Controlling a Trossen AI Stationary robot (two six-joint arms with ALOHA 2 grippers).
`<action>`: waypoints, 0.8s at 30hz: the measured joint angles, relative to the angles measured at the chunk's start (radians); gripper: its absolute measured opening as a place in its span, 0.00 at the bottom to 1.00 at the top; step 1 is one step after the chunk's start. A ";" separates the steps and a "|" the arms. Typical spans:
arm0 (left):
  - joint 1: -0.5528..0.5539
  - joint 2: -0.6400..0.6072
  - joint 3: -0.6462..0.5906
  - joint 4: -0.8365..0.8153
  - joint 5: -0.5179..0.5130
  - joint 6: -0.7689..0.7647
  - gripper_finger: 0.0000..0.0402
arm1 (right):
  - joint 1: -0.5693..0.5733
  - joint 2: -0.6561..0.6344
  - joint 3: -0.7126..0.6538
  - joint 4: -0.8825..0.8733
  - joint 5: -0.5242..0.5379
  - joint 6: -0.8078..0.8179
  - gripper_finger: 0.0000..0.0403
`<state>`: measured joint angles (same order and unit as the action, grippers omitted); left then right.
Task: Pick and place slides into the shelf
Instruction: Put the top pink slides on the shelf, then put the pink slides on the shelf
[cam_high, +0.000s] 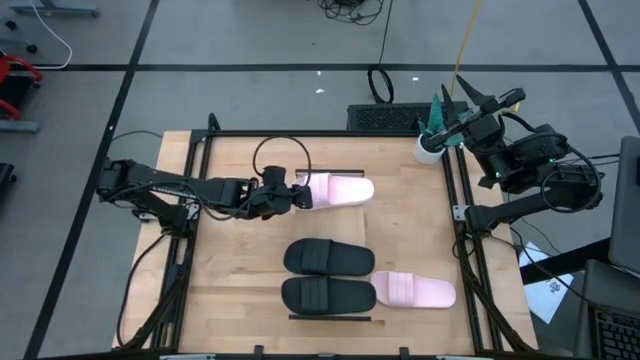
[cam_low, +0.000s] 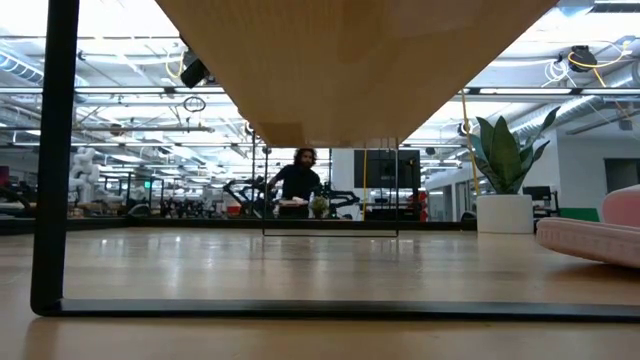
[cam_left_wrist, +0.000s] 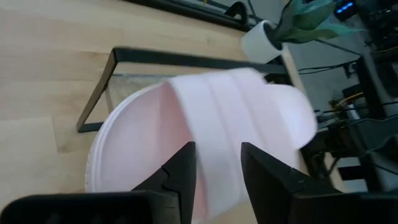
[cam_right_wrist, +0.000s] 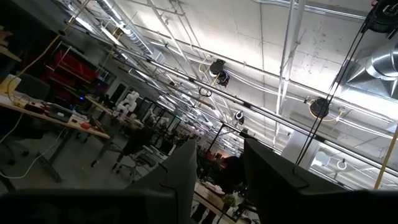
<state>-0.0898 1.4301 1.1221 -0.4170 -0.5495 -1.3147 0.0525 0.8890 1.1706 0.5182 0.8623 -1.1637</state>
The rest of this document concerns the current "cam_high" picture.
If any white floor cable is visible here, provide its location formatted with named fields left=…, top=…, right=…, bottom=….
left=29, top=0, right=74, bottom=70

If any black arm base cable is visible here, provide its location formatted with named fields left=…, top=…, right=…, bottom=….
left=115, top=234, right=171, bottom=350

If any white paper sheet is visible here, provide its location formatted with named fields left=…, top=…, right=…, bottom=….
left=518, top=242, right=575, bottom=325

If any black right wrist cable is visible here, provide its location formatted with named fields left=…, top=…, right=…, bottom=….
left=539, top=144, right=604, bottom=214

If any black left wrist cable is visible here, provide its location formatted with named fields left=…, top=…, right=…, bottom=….
left=252, top=135, right=313, bottom=189

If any grey metal base bar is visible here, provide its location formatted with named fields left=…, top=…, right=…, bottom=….
left=0, top=119, right=40, bottom=134

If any grey desk foot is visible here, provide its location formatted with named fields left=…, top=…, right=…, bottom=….
left=10, top=0, right=101, bottom=19

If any red and black cart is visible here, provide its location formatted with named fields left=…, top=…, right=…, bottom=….
left=0, top=53, right=45, bottom=121

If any wooden shelf with black rails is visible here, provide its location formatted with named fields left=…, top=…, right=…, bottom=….
left=288, top=168, right=373, bottom=323

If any black chair base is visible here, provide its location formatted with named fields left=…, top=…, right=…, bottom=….
left=0, top=162, right=18, bottom=201

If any black slide sandal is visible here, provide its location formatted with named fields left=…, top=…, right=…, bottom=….
left=280, top=275, right=378, bottom=317
left=283, top=237, right=376, bottom=277

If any black cable tangle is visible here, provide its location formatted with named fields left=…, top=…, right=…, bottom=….
left=319, top=0, right=386, bottom=26

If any grey laptop with black keyboard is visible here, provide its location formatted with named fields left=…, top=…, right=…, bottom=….
left=573, top=258, right=640, bottom=360

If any yellow floor cable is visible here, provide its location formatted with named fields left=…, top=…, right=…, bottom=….
left=448, top=0, right=482, bottom=103

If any black aluminium table frame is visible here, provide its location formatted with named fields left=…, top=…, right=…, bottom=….
left=119, top=112, right=540, bottom=354

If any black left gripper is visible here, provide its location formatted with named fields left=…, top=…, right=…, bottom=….
left=249, top=165, right=315, bottom=220

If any grey monitor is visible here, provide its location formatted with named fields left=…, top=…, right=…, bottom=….
left=607, top=135, right=640, bottom=279

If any green plant in white pot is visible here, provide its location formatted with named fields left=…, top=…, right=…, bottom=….
left=412, top=93, right=474, bottom=165

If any black coiled floor cable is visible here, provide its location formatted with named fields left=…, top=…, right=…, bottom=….
left=367, top=0, right=396, bottom=105

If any black table beam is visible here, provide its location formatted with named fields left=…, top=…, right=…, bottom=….
left=519, top=238, right=612, bottom=285

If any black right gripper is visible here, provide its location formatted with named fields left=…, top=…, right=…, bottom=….
left=423, top=74, right=527, bottom=151

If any pink slide sandal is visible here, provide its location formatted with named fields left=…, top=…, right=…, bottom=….
left=372, top=270, right=457, bottom=309
left=294, top=172, right=376, bottom=211

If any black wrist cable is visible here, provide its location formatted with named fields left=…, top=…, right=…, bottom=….
left=539, top=144, right=604, bottom=214
left=252, top=135, right=313, bottom=189

